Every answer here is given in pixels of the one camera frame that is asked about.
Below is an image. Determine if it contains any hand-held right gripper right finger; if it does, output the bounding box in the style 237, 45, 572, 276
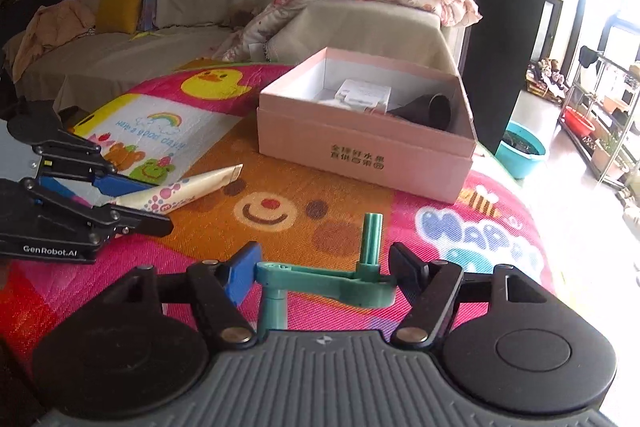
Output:
387, 242, 538, 352

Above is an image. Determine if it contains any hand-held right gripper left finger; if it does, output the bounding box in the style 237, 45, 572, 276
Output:
120, 241, 263, 350

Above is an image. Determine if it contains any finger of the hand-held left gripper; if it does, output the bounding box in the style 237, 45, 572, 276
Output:
20, 178, 175, 244
32, 129, 157, 198

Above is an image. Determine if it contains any cream lotion tube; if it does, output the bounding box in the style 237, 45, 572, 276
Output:
95, 164, 244, 214

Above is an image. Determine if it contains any teal crank handle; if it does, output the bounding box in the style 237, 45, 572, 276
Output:
255, 213, 396, 340

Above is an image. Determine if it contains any pink cardboard box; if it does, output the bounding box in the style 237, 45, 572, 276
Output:
257, 47, 478, 204

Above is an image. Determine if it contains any small white box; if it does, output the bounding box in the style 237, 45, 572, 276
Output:
336, 78, 392, 112

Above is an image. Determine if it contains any colourful cartoon play mat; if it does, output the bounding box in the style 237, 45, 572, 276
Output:
0, 59, 556, 408

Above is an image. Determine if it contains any teal plastic basin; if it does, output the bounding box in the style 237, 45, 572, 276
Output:
495, 121, 549, 180

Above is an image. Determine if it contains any black funnel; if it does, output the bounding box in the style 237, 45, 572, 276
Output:
387, 93, 456, 130

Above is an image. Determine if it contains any yellow cushion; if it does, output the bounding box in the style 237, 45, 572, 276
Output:
95, 0, 146, 35

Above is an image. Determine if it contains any pink cloth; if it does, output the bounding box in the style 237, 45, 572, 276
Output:
12, 0, 96, 82

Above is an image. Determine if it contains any red plastic basin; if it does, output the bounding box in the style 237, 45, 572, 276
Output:
562, 107, 596, 138

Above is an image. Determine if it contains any potted plant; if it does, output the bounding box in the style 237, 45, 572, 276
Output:
592, 134, 631, 172

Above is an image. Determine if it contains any pile of shoes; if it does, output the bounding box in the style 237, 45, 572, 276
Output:
525, 57, 568, 100

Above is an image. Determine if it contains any beige sofa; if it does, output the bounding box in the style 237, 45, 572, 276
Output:
2, 0, 483, 112

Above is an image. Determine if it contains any metal shelf rack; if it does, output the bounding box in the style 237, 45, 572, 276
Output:
557, 47, 640, 188

